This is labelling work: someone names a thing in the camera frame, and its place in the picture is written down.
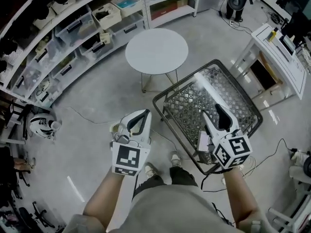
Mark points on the red brown cardboard box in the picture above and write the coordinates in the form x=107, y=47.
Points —
x=163, y=10

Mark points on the black chair base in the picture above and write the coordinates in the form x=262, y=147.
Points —
x=39, y=215

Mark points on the person's right forearm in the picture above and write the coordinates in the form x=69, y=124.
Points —
x=240, y=198

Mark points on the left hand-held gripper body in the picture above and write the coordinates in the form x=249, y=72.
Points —
x=127, y=155

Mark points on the white desk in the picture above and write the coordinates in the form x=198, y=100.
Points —
x=291, y=67

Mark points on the person's shoe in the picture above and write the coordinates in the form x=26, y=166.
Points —
x=175, y=159
x=151, y=170

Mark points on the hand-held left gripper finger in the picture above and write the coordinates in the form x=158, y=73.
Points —
x=147, y=127
x=124, y=124

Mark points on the person's grey shirt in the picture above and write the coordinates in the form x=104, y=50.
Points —
x=170, y=210

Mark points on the white power strip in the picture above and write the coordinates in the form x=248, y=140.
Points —
x=232, y=23

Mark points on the person's black trousers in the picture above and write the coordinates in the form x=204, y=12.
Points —
x=179, y=177

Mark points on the person's left shoe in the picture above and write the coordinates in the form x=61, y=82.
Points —
x=151, y=170

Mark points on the cream basket with dark contents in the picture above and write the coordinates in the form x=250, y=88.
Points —
x=107, y=15

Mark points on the small tan cardboard box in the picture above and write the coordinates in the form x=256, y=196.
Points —
x=182, y=2

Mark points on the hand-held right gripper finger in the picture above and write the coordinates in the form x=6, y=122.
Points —
x=228, y=121
x=210, y=127

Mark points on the pale pink trash packet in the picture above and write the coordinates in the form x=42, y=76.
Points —
x=202, y=141

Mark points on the person's right shoe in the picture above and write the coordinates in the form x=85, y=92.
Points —
x=175, y=159

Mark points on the row of clear storage bins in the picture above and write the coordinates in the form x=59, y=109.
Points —
x=73, y=28

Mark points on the long white shelving unit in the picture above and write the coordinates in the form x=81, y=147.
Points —
x=29, y=21

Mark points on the white helmet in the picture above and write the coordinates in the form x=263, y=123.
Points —
x=41, y=126

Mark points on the yellow bottle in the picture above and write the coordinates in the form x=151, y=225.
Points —
x=273, y=35

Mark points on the black office chair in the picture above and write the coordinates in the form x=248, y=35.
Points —
x=296, y=25

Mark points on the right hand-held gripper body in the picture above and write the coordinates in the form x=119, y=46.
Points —
x=233, y=150

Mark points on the cream basket with blue contents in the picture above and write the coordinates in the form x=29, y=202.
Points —
x=127, y=4

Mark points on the person's left forearm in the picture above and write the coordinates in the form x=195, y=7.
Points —
x=109, y=198

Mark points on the small black screen device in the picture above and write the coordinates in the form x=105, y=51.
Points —
x=288, y=44

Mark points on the black mesh glass table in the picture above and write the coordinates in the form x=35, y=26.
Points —
x=187, y=103

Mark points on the round white side table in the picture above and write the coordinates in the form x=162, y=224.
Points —
x=156, y=51

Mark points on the white frame furniture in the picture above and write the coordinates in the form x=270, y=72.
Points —
x=290, y=217

